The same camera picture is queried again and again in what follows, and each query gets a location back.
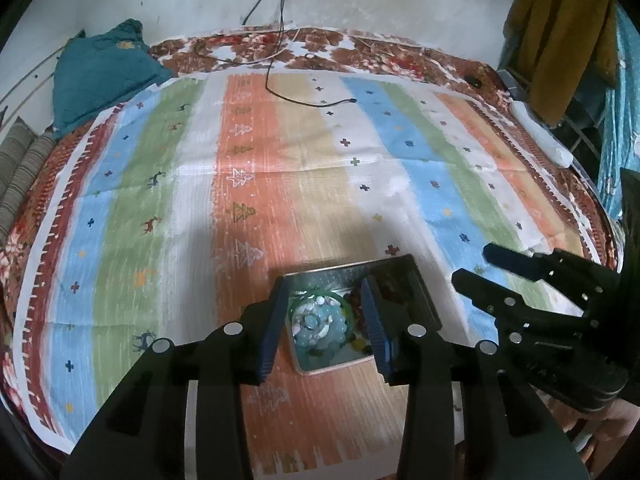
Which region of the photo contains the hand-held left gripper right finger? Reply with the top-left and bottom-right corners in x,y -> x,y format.
360,275 -> 591,480

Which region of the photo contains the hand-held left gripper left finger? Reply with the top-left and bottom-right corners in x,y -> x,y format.
60,276 -> 290,480

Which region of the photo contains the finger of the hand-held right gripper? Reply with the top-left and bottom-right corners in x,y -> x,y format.
482,242 -> 557,282
451,268 -> 532,322

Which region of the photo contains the multicoloured small bead bracelet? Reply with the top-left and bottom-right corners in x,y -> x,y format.
347,332 -> 375,356

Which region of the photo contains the red bead bracelet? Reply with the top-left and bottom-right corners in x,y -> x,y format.
349,282 -> 398,313

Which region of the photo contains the teal bead bracelet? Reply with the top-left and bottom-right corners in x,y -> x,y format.
290,300 -> 353,358

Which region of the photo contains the pink white charm bracelet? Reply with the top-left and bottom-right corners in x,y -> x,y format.
297,295 -> 346,338

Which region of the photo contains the metal tin box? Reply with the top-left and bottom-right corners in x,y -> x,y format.
277,254 -> 442,377

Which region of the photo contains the person's right forearm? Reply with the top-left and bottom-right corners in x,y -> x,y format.
550,394 -> 640,457

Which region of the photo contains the white oblong object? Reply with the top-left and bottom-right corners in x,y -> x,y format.
510,100 -> 574,169

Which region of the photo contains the striped printed blanket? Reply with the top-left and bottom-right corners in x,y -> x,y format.
10,70 -> 621,480

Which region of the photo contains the blue patterned curtain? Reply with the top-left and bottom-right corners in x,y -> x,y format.
596,4 -> 640,222

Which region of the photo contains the mustard yellow garment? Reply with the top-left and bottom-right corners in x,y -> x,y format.
501,0 -> 622,127

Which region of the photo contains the brown floral bedsheet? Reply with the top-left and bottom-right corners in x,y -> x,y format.
0,27 -> 623,441

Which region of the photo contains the striped grey cushion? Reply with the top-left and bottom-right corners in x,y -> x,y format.
0,116 -> 59,244

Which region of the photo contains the teal cloth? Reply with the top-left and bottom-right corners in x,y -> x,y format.
52,18 -> 176,142

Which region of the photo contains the thin white cable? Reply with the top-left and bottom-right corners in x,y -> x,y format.
195,27 -> 303,67

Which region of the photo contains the black cable with plug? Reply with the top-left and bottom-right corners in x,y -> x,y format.
265,0 -> 358,107

